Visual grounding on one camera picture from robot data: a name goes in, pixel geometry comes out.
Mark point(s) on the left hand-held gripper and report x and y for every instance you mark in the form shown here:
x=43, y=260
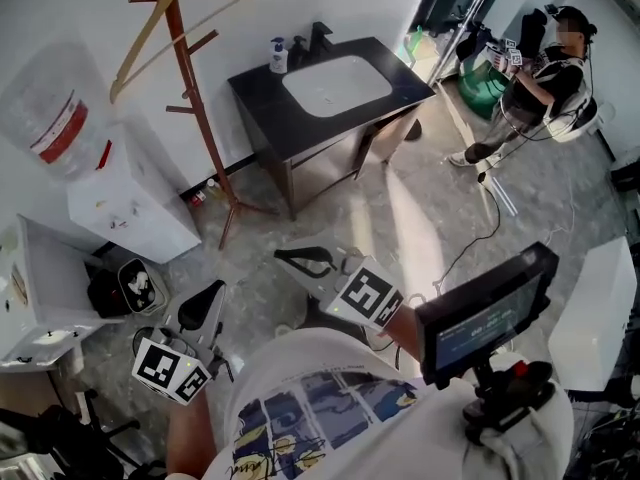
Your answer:
x=160, y=368

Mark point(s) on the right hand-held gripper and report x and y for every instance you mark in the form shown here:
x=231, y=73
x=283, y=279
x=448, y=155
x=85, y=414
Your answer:
x=362, y=293

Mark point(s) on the brown wooden coat rack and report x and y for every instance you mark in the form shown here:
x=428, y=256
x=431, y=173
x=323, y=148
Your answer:
x=197, y=95

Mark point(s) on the wooden clothes hanger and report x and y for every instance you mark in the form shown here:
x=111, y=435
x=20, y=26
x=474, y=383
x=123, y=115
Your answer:
x=150, y=20

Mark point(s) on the person's left forearm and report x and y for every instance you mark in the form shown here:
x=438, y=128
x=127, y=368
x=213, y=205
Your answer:
x=192, y=438

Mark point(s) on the person's right forearm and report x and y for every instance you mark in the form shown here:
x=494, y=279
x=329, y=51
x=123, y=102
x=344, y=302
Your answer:
x=402, y=330

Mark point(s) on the grey trash bin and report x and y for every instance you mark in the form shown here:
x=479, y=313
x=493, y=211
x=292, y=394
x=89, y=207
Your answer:
x=142, y=288

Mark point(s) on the black bag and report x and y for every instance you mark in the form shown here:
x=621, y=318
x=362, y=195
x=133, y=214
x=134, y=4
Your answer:
x=105, y=293

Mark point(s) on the small red box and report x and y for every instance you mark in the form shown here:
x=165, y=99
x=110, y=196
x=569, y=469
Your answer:
x=197, y=198

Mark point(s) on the small clear bottle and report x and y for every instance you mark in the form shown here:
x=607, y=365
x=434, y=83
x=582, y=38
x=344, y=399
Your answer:
x=214, y=187

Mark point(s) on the white water dispenser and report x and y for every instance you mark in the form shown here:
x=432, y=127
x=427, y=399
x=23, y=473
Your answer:
x=135, y=203

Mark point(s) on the person's white printed t-shirt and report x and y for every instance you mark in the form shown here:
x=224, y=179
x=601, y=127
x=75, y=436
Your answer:
x=350, y=408

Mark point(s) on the white table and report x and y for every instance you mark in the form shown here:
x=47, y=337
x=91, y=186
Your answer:
x=45, y=288

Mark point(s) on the black chest monitor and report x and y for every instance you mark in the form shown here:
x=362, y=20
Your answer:
x=485, y=318

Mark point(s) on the black vanity cabinet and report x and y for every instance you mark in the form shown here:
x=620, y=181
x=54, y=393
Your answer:
x=265, y=113

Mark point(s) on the white sink basin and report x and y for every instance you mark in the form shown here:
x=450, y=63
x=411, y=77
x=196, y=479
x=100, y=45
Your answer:
x=335, y=85

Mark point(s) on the black office chair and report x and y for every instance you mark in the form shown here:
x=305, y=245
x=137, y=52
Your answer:
x=65, y=438

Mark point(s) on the white soap pump bottle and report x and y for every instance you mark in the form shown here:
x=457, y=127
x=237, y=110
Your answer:
x=278, y=60

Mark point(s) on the black soap pump bottle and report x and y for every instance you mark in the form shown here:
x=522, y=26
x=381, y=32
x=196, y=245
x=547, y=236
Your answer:
x=298, y=53

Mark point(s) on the black faucet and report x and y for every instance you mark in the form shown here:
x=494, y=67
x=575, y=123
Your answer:
x=319, y=38

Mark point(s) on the green gas cylinder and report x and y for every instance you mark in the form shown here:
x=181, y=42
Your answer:
x=482, y=88

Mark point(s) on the green plastic bag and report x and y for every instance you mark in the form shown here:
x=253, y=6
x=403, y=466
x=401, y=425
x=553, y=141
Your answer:
x=416, y=43

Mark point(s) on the clear water jug red label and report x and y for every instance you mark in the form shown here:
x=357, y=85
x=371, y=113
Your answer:
x=45, y=103

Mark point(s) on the white cabinet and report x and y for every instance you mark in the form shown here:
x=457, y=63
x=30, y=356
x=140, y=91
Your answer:
x=595, y=313

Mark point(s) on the metal light stand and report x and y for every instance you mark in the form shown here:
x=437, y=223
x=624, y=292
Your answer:
x=462, y=23

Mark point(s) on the white round stool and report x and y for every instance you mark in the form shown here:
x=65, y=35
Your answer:
x=575, y=125

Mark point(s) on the black high-back chair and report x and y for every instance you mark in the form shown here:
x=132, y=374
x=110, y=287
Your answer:
x=534, y=30

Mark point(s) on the black monitor mount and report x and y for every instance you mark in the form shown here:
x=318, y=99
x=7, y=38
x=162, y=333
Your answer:
x=510, y=398

